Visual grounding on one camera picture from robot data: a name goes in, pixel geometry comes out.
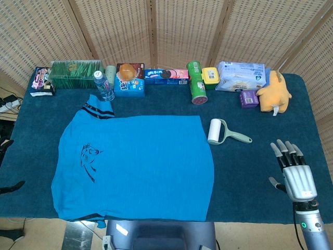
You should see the small purple box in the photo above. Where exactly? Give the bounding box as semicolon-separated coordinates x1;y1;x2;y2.
239;90;260;109

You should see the orange plush toy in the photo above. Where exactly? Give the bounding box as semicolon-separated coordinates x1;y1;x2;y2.
256;69;292;116

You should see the dark blue table mat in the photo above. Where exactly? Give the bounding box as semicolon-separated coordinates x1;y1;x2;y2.
0;67;333;224

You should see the white power strip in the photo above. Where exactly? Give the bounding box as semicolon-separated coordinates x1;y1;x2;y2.
0;95;21;113

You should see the orange jelly cup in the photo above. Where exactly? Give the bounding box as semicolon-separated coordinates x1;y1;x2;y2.
118;64;137;81

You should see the blue cat print t-shirt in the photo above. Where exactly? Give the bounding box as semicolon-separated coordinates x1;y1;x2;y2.
50;94;215;230

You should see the blue pink cookie box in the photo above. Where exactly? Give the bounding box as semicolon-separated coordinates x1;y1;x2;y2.
144;68;189;85

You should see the woven folding screen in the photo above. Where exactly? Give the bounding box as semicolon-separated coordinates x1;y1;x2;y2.
0;0;333;167

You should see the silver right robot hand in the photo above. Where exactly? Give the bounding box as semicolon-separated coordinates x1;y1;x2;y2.
268;139;318;203

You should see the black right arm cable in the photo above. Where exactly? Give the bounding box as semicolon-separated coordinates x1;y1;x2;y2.
293;204;306;250

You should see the green grass print box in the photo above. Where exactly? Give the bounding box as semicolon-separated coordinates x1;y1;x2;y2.
49;60;105;90

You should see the purple black snack bag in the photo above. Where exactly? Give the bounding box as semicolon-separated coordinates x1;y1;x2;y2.
30;66;57;98

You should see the pale green roll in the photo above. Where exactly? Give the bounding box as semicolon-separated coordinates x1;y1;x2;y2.
105;65;117;88

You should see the white wet wipes pack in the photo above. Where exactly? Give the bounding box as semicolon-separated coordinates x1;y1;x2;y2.
215;61;268;93

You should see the green container yellow lid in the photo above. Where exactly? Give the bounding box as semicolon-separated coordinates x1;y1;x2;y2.
201;67;221;91

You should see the blue snack carton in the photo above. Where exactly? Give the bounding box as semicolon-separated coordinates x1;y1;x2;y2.
113;63;146;98

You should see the clear plastic water bottle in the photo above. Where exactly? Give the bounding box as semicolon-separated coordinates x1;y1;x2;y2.
93;70;116;102

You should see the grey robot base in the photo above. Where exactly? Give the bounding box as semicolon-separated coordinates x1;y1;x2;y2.
105;220;217;250

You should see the green chips can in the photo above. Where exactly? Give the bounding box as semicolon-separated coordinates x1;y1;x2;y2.
186;61;209;105

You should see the pale green lint roller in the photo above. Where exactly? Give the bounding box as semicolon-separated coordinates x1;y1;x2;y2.
207;118;253;146

